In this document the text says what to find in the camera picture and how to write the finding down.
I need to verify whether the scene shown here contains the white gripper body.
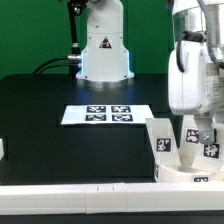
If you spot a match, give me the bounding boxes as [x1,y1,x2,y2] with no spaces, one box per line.
[168,44,224,115]

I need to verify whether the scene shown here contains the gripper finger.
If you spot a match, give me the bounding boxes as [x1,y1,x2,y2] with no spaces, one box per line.
[194,116,215,145]

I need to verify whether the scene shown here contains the white round stool seat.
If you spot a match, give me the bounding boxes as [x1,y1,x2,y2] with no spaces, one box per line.
[154,165,224,183]

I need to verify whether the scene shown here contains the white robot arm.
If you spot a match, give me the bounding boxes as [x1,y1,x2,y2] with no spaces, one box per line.
[77,0,224,145]

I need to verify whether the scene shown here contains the white sheet with four tags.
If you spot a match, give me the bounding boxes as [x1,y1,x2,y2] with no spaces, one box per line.
[61,105,153,125]

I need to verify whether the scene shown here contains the white block at left edge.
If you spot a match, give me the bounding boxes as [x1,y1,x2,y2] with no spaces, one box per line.
[0,139,4,161]

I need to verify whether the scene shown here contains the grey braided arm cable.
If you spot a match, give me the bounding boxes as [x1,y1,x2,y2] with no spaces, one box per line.
[175,0,224,74]

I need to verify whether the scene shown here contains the white front rail wall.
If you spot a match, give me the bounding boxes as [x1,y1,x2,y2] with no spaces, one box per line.
[0,182,224,215]

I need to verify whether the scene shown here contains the black cables at base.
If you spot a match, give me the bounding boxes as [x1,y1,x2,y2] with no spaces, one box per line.
[31,54,83,76]

